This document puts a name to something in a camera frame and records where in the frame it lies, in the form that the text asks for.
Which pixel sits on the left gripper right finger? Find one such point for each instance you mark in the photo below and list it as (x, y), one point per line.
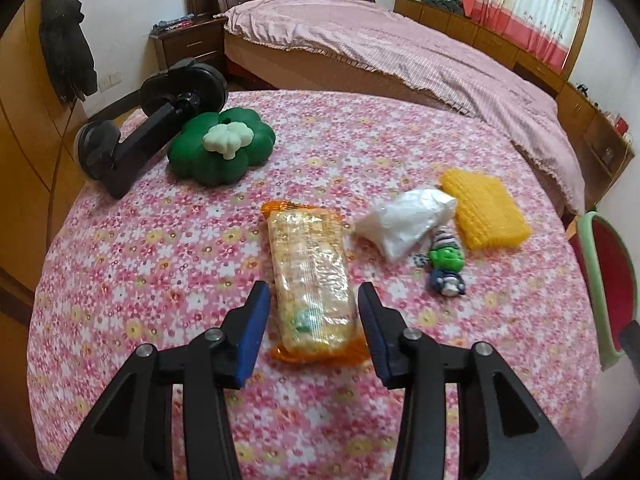
(503, 432)

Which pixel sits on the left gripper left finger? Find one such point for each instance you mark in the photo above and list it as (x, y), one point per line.
(127, 433)

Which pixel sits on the red bin green rim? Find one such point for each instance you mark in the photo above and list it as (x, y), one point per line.
(611, 281)

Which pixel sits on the green faced doll toy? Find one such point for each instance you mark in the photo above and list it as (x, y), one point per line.
(443, 260)

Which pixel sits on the pink floral tablecloth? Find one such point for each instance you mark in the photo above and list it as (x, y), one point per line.
(171, 258)

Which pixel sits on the yellow foam net pad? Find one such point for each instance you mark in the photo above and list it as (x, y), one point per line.
(486, 213)

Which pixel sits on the long wooden cabinet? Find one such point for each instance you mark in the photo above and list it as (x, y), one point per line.
(602, 152)

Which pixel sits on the orange snack packet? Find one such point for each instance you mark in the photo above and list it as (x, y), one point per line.
(316, 311)

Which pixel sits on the white plastic bag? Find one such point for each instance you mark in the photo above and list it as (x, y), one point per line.
(396, 226)

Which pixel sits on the green clover shaped toy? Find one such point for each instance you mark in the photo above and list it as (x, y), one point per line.
(219, 148)

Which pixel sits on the wooden wardrobe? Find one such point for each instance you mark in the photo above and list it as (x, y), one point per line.
(39, 180)

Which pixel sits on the floral pink curtain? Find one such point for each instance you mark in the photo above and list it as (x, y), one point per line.
(545, 29)

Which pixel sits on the black jacket hanging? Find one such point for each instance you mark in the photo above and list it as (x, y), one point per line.
(65, 49)

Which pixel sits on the pink striped bed quilt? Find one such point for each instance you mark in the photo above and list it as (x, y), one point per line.
(357, 46)

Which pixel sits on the dark wooden nightstand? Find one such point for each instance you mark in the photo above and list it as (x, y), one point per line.
(202, 39)

